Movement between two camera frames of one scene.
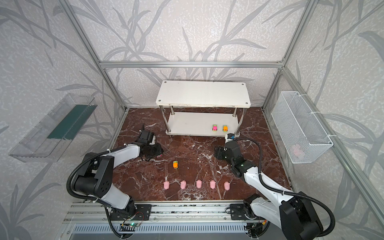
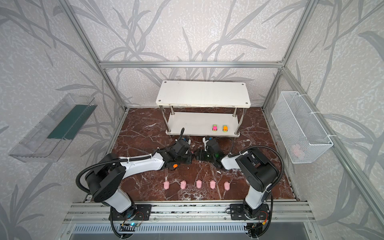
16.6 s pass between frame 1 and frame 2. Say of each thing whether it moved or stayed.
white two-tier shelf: stayed
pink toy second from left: stayed
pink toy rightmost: stayed
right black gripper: moved
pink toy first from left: stayed
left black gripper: moved
